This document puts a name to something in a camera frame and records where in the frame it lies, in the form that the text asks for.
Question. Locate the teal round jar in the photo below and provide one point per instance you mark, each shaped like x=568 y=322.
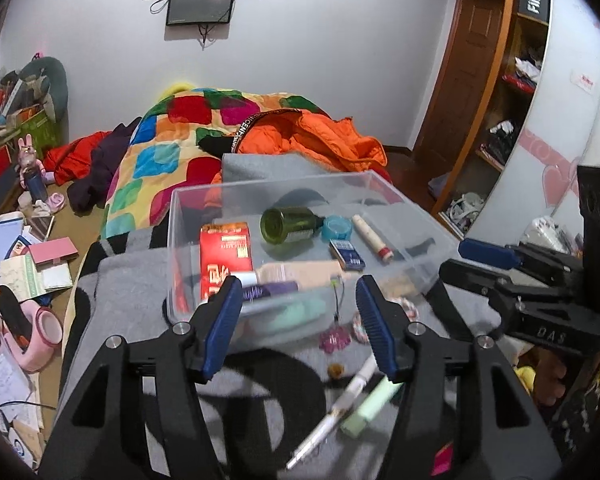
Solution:
x=337 y=229

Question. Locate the small brown button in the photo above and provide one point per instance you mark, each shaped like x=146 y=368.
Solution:
x=337 y=370

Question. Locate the pink flat box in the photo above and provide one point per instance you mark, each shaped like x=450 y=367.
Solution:
x=52 y=251

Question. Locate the clear plastic storage bin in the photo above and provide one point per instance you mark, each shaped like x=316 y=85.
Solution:
x=190 y=240

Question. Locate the white pen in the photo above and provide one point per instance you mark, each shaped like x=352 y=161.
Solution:
x=330 y=420

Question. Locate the red cloth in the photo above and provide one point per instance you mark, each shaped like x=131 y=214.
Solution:
x=70 y=155

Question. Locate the orange puffer jacket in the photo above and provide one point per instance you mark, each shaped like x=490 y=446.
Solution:
x=320 y=140

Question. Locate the blue iridescent small box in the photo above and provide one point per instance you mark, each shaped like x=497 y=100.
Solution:
x=347 y=255

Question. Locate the beige cosmetic tube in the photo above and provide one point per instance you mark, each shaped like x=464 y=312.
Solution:
x=290 y=275

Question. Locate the wooden wardrobe shelf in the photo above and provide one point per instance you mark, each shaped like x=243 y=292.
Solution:
x=510 y=110

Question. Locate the light green tube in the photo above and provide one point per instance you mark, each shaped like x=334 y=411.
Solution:
x=370 y=406

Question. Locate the yellow pillow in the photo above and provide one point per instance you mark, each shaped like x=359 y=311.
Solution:
x=177 y=87

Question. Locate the folded paper map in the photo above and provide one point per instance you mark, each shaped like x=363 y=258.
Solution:
x=22 y=277

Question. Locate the wooden door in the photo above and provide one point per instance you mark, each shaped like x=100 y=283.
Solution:
x=460 y=75

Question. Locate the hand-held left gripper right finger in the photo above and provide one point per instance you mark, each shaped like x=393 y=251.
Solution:
x=375 y=327

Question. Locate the brown rectangular block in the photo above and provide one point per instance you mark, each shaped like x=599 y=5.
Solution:
x=407 y=285

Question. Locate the colourful patchwork quilt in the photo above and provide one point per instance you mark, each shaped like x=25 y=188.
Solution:
x=155 y=160

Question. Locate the pink slippers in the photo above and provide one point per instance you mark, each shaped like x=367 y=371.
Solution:
x=52 y=203

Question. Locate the black garment with lettered band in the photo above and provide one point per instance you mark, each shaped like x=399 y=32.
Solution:
x=217 y=142

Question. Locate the cream cosmetic tube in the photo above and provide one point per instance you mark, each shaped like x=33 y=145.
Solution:
x=372 y=237

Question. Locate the grey neck pillow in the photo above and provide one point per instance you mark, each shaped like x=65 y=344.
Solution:
x=52 y=80

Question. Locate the purple tube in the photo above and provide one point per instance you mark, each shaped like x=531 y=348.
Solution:
x=272 y=291

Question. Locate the mint green packet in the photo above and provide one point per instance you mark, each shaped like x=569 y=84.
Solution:
x=285 y=315

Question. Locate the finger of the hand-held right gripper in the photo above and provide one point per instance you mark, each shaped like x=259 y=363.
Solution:
x=490 y=254
x=472 y=277

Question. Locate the scattered white papers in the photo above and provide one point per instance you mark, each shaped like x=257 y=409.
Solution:
x=5 y=390

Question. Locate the red printed packet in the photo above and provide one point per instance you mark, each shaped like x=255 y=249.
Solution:
x=225 y=255

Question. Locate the dark purple cloth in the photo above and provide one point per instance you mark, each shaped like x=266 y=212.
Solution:
x=105 y=170

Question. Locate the person's right hand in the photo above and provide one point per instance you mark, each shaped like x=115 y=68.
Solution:
x=550 y=372

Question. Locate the white wardrobe door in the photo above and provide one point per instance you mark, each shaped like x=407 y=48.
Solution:
x=570 y=110

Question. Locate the pink bunny water bottle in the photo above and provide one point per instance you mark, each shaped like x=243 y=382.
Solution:
x=31 y=170

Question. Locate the green cardboard box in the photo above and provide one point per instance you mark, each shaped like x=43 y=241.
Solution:
x=42 y=132

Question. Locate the white bag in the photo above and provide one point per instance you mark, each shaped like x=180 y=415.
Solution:
x=464 y=205

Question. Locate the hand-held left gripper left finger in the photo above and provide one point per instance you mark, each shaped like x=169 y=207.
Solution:
x=222 y=327

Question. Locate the dark green glass bottle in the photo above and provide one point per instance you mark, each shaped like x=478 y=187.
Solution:
x=285 y=225

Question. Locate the small black monitor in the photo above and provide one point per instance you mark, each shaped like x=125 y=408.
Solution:
x=200 y=4

